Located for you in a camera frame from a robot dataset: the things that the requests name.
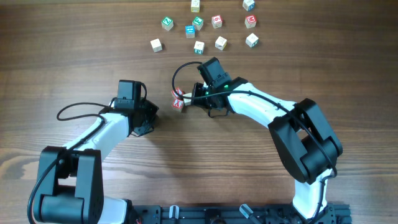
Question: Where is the plain Z wooden block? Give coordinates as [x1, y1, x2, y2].
[183, 93, 192, 106]

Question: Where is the bird picture wooden block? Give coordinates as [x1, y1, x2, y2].
[245, 33, 259, 48]

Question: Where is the red letter M block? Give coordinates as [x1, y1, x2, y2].
[244, 15, 257, 29]

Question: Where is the red letter Y block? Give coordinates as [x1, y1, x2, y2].
[172, 99, 185, 113]

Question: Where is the red letter A block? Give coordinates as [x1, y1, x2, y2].
[171, 88, 185, 100]

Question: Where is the green letter R block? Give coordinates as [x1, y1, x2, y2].
[192, 16, 204, 30]

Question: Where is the green letter Z block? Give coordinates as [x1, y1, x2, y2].
[161, 16, 174, 31]

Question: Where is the yellow wooden block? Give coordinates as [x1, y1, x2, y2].
[190, 0, 200, 12]

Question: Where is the blue letter H block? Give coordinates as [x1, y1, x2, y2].
[185, 25, 195, 39]

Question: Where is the plain pale wooden block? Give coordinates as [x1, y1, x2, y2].
[150, 39, 162, 52]

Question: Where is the hammer picture wooden block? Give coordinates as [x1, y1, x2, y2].
[215, 36, 228, 50]

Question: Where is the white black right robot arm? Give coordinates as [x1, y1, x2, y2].
[192, 77, 343, 223]

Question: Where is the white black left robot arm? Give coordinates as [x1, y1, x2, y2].
[27, 80, 158, 223]

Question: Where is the green J side block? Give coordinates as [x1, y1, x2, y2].
[194, 41, 205, 55]

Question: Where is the red number 9 block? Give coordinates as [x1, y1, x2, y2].
[211, 15, 223, 29]

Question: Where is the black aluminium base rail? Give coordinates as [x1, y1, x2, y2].
[74, 203, 352, 224]

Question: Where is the blue side wooden block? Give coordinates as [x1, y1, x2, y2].
[243, 0, 255, 11]

